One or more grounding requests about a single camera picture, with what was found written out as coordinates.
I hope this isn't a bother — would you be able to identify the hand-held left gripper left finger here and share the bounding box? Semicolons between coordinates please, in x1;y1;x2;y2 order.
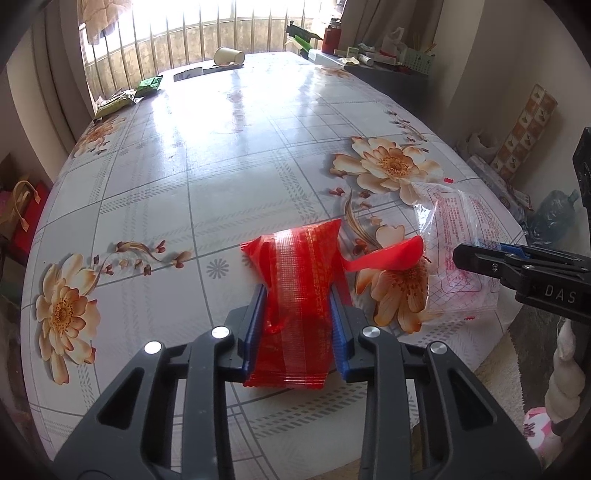
53;282;269;480

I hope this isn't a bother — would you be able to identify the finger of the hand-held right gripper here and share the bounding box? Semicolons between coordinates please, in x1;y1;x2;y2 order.
475;239;591;267
452;243;525;291

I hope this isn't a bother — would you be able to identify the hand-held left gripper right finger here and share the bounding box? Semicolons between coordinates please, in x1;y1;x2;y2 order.
329;288;541;480

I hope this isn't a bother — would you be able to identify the clear plastic bag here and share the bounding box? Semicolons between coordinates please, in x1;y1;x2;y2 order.
409;181;502;321

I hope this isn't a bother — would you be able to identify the red plastic wrapper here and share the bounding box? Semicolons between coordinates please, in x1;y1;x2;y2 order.
240;219;345;391

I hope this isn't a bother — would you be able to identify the person's right hand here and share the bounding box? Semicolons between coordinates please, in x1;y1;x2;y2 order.
545;318;587;422

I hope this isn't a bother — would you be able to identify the blue water jug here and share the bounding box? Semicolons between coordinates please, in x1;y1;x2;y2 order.
529;189;580;245

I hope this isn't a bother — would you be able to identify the white tissue pack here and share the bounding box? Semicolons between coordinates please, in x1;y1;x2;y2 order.
466;154;534;210

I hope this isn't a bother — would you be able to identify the crumpled white bag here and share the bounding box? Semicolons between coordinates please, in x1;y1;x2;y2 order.
457;133;490;158

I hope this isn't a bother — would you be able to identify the checked patterned carton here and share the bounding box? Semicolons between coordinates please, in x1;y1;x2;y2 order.
489;84;558;181

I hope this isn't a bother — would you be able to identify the pink floral cloth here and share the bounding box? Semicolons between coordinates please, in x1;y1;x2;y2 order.
524;406;561;462

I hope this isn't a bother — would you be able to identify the green plastic basket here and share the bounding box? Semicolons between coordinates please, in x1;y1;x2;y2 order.
402;46;437;75

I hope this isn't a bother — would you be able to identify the white plastic bag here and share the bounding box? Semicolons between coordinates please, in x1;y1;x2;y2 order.
381;27;409;58

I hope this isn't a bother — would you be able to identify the red gift bag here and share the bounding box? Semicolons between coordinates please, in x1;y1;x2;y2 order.
0;180;51;266

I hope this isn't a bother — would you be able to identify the grey curtain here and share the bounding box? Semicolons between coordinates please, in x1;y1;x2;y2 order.
32;0;100;144
339;0;458;56

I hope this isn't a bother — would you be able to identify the white flat box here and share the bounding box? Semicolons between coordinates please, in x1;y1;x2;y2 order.
308;50;345;66

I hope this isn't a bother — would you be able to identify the olive green snack packet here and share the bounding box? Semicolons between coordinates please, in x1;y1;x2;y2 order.
95;90;137;121

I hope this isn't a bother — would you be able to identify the dark green packet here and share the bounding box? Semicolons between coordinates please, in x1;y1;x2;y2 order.
135;76;164;97

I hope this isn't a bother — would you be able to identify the red thermos bottle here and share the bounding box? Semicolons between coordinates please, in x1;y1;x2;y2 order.
322;18;341;54

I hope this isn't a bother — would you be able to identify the white paper cup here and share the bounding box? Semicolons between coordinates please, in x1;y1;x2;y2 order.
213;46;245;66

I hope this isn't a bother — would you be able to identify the green and black box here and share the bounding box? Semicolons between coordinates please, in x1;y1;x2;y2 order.
285;21;324;51

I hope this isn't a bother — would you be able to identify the metal window railing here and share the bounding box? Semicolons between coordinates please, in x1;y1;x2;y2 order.
83;14;301;100

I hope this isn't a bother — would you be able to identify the cream puffer jacket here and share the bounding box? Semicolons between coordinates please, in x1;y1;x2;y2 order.
78;0;132;44

